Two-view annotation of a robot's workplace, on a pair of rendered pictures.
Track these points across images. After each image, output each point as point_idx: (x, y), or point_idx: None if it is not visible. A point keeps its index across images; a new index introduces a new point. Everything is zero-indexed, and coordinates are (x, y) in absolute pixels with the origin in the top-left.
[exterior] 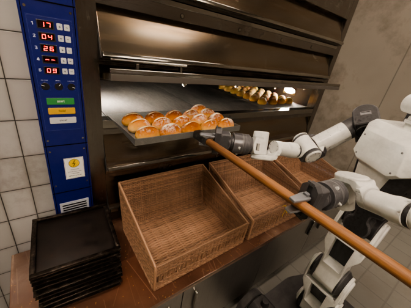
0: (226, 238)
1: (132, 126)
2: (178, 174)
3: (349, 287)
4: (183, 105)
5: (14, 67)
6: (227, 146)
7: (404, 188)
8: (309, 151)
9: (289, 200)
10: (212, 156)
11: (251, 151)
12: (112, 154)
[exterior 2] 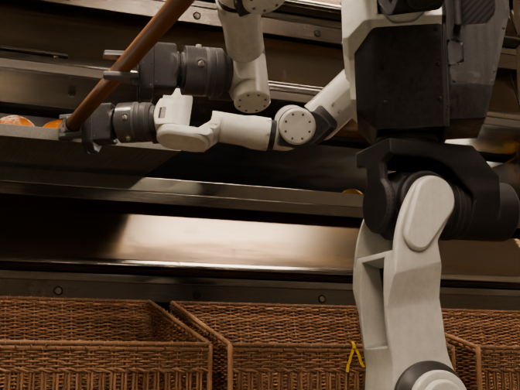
0: (138, 358)
1: None
2: (79, 310)
3: (428, 384)
4: None
5: None
6: (106, 124)
7: (371, 56)
8: (282, 114)
9: (112, 68)
10: (183, 293)
11: (154, 126)
12: None
